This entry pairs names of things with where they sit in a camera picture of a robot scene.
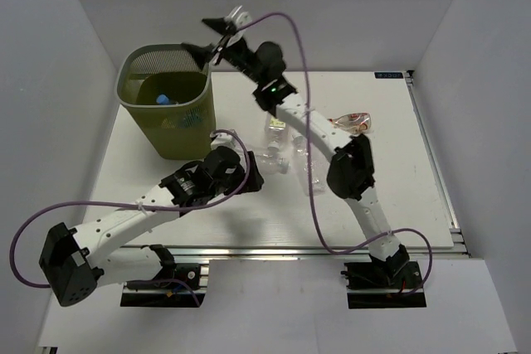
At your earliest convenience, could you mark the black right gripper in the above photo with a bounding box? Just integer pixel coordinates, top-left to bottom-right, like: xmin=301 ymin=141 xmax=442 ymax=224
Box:
xmin=184 ymin=17 xmax=266 ymax=85

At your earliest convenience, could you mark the blue label crushed bottle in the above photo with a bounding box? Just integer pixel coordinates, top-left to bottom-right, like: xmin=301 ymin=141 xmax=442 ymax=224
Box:
xmin=156 ymin=94 xmax=178 ymax=105

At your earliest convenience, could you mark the red cap clear bottle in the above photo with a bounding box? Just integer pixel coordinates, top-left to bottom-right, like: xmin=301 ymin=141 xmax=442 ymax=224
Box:
xmin=329 ymin=112 xmax=372 ymax=134

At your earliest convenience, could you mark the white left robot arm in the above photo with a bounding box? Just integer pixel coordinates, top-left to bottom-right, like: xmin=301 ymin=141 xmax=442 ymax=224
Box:
xmin=39 ymin=146 xmax=264 ymax=307

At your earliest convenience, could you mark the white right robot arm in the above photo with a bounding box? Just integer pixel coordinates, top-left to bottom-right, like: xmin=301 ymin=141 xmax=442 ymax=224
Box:
xmin=185 ymin=17 xmax=409 ymax=287

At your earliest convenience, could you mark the olive green mesh bin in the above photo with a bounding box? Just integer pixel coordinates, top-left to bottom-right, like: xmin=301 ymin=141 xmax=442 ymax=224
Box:
xmin=115 ymin=44 xmax=216 ymax=160

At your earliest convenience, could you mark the orange label juice bottle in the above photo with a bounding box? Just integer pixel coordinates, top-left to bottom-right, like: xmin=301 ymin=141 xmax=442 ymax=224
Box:
xmin=265 ymin=115 xmax=289 ymax=151

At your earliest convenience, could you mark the clear crumpled bottle large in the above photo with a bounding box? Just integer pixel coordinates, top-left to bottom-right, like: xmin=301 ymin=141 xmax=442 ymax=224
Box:
xmin=291 ymin=133 xmax=328 ymax=196

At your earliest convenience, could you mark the dark blue corner label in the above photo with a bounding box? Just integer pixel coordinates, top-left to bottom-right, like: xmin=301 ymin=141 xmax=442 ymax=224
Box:
xmin=374 ymin=71 xmax=404 ymax=80

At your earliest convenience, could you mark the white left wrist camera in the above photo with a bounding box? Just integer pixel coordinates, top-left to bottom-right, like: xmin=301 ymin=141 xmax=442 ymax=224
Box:
xmin=211 ymin=130 xmax=241 ymax=154

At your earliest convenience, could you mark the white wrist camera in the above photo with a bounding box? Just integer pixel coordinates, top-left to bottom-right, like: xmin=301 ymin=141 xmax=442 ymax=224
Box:
xmin=211 ymin=130 xmax=241 ymax=154
xmin=224 ymin=6 xmax=253 ymax=46

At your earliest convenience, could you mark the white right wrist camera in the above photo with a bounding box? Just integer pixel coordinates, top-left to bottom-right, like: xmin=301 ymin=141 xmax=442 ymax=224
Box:
xmin=224 ymin=6 xmax=253 ymax=46

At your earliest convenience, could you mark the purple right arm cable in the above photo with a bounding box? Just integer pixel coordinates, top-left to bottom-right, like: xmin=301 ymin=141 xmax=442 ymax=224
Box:
xmin=238 ymin=12 xmax=435 ymax=298

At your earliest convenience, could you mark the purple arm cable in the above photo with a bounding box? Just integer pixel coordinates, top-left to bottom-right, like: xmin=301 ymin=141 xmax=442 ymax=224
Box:
xmin=10 ymin=129 xmax=252 ymax=308
xmin=238 ymin=12 xmax=435 ymax=298

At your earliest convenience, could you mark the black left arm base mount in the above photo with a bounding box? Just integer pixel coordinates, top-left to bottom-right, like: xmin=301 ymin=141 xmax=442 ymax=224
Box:
xmin=120 ymin=245 xmax=206 ymax=308

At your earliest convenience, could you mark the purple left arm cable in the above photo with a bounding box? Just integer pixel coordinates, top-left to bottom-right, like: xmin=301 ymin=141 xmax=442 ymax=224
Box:
xmin=10 ymin=129 xmax=252 ymax=308

